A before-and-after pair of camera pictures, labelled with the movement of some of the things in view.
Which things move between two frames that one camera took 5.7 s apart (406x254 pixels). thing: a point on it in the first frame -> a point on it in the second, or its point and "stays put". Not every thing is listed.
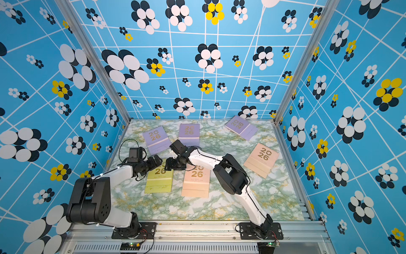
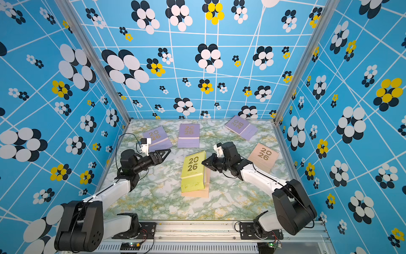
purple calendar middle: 189,134 stays put
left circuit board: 130,246 stays put
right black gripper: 170,166 -> 212,164
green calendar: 159,180 -> 194,175
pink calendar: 261,160 stays put
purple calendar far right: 245,129 stays put
